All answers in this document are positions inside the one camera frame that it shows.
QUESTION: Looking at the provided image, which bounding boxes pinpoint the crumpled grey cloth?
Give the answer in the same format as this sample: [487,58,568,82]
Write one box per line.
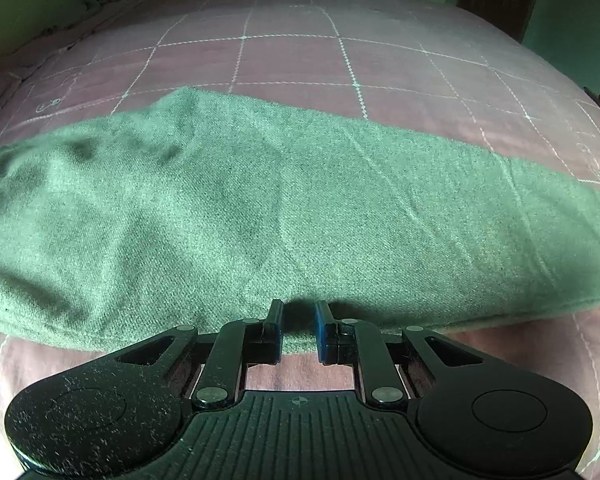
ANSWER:
[77,0,157,12]

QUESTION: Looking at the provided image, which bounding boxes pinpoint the pink checked bedsheet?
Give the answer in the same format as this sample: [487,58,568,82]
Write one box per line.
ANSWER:
[0,0,600,476]

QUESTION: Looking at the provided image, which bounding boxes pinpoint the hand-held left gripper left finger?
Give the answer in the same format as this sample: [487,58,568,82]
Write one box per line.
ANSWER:
[102,299,285,409]

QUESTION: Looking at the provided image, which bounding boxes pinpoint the green towel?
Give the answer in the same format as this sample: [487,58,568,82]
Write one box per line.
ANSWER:
[0,86,600,356]

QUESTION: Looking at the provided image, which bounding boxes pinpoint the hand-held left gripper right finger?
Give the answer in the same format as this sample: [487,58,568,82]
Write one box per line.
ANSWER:
[314,300,485,407]

